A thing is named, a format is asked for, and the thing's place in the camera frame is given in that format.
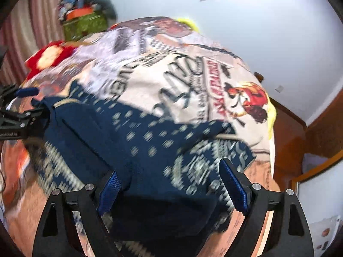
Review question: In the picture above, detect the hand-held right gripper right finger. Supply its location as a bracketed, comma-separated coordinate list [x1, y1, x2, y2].
[218, 158, 315, 257]

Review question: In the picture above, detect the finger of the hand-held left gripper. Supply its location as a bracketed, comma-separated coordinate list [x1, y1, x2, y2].
[0, 84, 39, 101]
[0, 103, 54, 129]

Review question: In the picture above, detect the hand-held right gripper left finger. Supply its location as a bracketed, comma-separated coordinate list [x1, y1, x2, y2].
[32, 170, 124, 257]

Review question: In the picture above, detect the navy patterned hoodie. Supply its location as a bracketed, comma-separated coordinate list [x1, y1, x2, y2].
[31, 82, 255, 243]

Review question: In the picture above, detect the red plush toy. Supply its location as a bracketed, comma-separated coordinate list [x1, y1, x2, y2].
[25, 40, 78, 79]

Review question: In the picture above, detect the striped satin curtain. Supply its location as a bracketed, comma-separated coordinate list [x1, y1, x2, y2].
[0, 0, 70, 86]

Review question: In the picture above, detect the white sliding wardrobe door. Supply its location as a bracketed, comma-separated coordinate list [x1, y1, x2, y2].
[292, 158, 343, 257]

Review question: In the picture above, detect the green patterned box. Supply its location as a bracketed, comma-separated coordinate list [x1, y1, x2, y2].
[62, 13, 108, 41]

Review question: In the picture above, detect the wooden baseboard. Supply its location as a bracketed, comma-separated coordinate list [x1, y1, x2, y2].
[268, 96, 307, 129]

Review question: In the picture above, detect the orange box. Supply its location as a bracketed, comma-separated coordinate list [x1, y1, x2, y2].
[66, 7, 94, 20]

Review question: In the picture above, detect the wooden door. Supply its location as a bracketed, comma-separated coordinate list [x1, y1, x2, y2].
[305, 88, 343, 166]

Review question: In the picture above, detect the printed blanket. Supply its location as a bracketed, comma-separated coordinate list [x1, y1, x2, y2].
[0, 16, 276, 257]

